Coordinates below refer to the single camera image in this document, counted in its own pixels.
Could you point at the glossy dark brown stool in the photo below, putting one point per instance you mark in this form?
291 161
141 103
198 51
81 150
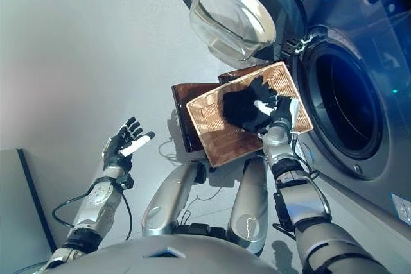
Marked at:
183 110

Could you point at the silver left robot leg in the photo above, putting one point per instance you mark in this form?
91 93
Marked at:
167 197

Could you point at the silver robot torso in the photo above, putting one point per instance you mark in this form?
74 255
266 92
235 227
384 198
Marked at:
160 261

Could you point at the rectangular wicker laundry basket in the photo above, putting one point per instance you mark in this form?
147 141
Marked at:
224 145

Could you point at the silver right robot leg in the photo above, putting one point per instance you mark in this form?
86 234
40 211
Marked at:
250 203

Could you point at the energy label sticker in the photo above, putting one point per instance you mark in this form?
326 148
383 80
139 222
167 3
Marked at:
401 206

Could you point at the round glass washing machine door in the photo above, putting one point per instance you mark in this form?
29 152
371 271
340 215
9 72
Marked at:
224 20

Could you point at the black garment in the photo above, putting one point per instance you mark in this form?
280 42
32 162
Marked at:
241 107

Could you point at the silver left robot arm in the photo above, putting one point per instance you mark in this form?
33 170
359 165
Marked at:
99 203

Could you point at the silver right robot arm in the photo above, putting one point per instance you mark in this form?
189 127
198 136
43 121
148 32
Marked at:
302 203

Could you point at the grey front-loading washing machine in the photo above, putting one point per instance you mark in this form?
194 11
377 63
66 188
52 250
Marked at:
321 158

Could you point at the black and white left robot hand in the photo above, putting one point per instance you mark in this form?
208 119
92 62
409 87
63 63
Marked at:
115 155

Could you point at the silver robot leg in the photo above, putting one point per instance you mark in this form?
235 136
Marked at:
250 203
167 197

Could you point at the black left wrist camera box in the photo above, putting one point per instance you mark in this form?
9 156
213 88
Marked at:
126 181

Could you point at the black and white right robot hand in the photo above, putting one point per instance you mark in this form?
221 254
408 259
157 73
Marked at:
284 110

